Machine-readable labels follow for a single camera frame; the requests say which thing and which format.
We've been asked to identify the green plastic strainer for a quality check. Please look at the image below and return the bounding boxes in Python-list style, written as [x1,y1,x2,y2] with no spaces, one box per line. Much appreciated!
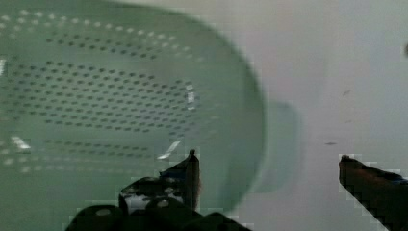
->
[1,0,298,231]

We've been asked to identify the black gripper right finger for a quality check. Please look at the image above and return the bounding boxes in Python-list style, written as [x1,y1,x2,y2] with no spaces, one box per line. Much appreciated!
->
[339,155,408,231]

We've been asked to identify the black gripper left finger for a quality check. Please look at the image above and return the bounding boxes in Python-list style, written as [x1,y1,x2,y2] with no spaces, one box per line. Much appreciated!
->
[65,149,250,231]

